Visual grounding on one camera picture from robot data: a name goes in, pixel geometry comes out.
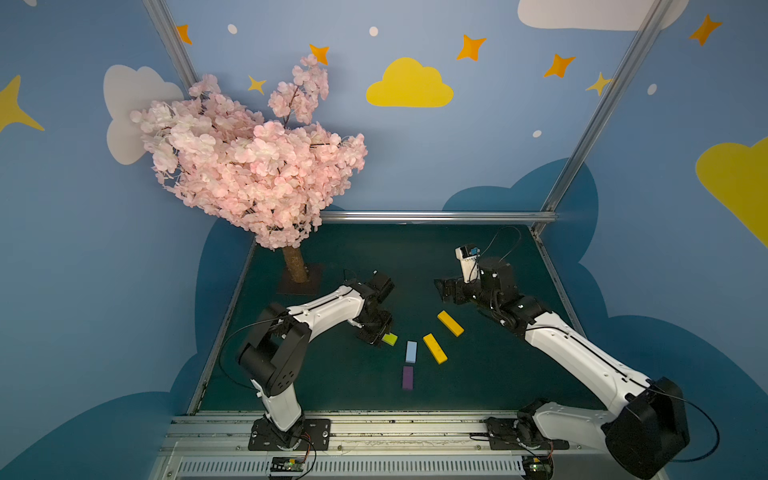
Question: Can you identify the lime green block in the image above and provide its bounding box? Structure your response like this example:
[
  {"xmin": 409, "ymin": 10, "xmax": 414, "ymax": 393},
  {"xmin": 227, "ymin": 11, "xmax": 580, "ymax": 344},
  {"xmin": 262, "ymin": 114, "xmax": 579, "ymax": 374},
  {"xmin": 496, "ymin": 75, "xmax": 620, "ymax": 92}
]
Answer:
[{"xmin": 382, "ymin": 333, "xmax": 398, "ymax": 346}]

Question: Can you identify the light blue block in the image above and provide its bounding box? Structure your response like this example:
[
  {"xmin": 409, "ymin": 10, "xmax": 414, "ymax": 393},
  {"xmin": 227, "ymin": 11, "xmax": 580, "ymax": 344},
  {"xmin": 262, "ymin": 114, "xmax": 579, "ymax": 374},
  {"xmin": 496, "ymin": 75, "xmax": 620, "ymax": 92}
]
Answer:
[{"xmin": 405, "ymin": 341, "xmax": 418, "ymax": 364}]

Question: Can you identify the yellow block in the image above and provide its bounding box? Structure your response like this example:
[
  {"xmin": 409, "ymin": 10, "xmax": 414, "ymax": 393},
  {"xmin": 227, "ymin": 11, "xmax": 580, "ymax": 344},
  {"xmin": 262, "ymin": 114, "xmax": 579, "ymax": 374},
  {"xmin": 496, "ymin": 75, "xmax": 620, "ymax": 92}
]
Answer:
[
  {"xmin": 437, "ymin": 310, "xmax": 464, "ymax": 337},
  {"xmin": 423, "ymin": 333, "xmax": 448, "ymax": 365}
]

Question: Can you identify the purple block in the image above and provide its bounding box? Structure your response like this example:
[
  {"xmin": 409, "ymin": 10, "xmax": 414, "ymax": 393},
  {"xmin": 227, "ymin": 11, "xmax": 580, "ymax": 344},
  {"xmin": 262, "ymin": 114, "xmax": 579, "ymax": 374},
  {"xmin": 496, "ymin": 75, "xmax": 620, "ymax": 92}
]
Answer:
[{"xmin": 402, "ymin": 366, "xmax": 414, "ymax": 391}]

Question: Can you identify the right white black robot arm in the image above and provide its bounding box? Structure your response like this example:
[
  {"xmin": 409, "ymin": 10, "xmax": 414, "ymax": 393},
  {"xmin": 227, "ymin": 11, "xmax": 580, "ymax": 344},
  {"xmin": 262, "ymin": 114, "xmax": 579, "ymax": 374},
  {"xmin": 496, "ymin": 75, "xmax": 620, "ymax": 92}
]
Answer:
[{"xmin": 435, "ymin": 256, "xmax": 690, "ymax": 479}]

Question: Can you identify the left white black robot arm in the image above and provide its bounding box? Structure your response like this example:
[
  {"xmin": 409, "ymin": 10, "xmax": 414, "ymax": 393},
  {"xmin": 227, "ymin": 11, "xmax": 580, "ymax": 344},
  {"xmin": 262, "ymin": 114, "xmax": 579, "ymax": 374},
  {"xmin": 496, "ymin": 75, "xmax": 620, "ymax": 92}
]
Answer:
[{"xmin": 236, "ymin": 272, "xmax": 394, "ymax": 451}]

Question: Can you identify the left green circuit board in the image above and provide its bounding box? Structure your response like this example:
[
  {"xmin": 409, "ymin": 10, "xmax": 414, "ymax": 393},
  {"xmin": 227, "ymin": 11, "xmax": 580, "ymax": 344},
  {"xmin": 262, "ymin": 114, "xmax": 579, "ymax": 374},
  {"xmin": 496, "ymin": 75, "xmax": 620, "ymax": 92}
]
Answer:
[{"xmin": 270, "ymin": 457, "xmax": 305, "ymax": 474}]

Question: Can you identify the green circuit board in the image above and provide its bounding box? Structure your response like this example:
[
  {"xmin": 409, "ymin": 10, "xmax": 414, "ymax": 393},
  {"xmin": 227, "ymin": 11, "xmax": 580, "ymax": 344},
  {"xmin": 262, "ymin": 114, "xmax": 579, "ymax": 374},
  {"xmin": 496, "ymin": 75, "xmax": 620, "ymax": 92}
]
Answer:
[
  {"xmin": 522, "ymin": 457, "xmax": 553, "ymax": 480},
  {"xmin": 270, "ymin": 457, "xmax": 305, "ymax": 474}
]

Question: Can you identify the pink cherry blossom tree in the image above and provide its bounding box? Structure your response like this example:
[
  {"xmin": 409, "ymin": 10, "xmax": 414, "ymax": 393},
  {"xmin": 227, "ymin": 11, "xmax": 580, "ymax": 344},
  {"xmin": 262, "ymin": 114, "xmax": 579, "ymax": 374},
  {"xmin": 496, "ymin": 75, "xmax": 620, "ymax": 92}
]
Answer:
[{"xmin": 130, "ymin": 54, "xmax": 367, "ymax": 284}]

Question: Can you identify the right green circuit board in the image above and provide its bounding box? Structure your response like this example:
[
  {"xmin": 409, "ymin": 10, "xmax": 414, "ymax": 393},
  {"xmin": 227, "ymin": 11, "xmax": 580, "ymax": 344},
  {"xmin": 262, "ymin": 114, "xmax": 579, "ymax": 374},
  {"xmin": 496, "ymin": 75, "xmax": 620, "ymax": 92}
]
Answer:
[{"xmin": 522, "ymin": 457, "xmax": 553, "ymax": 480}]

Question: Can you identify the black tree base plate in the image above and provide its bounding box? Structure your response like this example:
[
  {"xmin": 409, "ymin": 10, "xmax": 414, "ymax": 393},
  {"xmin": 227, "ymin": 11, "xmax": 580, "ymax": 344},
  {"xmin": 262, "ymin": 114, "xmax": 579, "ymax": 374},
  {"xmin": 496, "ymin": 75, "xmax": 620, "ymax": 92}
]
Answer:
[{"xmin": 277, "ymin": 263, "xmax": 324, "ymax": 296}]

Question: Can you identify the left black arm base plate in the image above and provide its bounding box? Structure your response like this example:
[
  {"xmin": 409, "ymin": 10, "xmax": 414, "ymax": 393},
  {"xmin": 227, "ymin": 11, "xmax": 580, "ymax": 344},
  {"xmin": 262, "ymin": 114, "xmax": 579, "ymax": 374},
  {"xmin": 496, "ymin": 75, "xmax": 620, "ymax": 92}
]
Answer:
[{"xmin": 247, "ymin": 416, "xmax": 331, "ymax": 451}]

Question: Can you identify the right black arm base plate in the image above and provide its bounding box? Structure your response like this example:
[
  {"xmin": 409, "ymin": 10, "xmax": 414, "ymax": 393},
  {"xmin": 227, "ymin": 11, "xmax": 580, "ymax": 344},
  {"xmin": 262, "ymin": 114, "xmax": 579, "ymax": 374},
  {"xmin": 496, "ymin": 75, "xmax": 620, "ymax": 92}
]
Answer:
[{"xmin": 484, "ymin": 417, "xmax": 570, "ymax": 451}]

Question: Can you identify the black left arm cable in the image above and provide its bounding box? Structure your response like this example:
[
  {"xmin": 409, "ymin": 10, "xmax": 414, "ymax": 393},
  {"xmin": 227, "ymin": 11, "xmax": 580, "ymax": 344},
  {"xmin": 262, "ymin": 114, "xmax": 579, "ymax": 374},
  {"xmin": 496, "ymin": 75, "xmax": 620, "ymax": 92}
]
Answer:
[{"xmin": 217, "ymin": 317, "xmax": 283, "ymax": 391}]

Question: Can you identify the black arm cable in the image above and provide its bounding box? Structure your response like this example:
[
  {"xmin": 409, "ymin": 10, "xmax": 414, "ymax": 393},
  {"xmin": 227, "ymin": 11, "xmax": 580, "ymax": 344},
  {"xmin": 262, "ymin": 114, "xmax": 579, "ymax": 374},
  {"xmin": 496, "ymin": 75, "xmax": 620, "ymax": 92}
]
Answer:
[
  {"xmin": 217, "ymin": 317, "xmax": 283, "ymax": 391},
  {"xmin": 653, "ymin": 386, "xmax": 721, "ymax": 464}
]

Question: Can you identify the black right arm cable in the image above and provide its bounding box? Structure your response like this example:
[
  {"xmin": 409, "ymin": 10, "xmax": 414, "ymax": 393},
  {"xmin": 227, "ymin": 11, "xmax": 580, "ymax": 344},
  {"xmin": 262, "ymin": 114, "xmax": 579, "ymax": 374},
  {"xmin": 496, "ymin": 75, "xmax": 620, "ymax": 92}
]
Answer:
[{"xmin": 653, "ymin": 386, "xmax": 721, "ymax": 464}]

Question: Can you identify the aluminium rail front frame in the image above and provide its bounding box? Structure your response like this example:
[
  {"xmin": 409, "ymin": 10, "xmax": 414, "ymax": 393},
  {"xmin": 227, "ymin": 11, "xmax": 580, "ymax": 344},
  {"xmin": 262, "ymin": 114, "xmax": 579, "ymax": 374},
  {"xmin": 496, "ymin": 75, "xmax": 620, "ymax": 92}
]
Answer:
[{"xmin": 149, "ymin": 410, "xmax": 629, "ymax": 479}]

